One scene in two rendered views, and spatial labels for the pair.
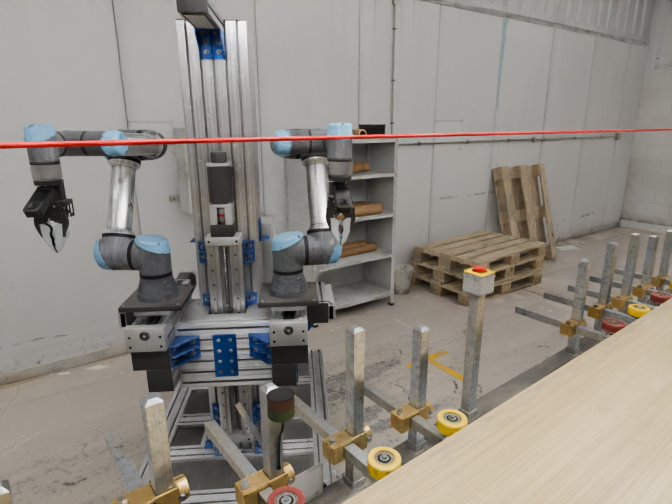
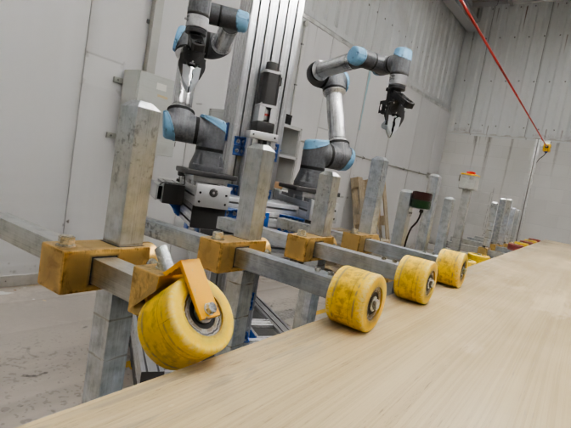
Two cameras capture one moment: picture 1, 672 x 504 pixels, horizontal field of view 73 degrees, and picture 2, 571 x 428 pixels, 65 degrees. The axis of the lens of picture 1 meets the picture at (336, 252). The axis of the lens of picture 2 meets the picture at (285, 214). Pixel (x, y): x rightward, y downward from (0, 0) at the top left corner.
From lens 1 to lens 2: 1.13 m
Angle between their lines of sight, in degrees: 21
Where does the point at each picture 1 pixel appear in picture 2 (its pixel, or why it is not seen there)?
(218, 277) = not seen: hidden behind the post
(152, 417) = (383, 170)
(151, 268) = (214, 142)
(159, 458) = (377, 205)
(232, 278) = not seen: hidden behind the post
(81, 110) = (48, 27)
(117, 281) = (38, 205)
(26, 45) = not seen: outside the picture
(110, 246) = (181, 115)
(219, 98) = (278, 24)
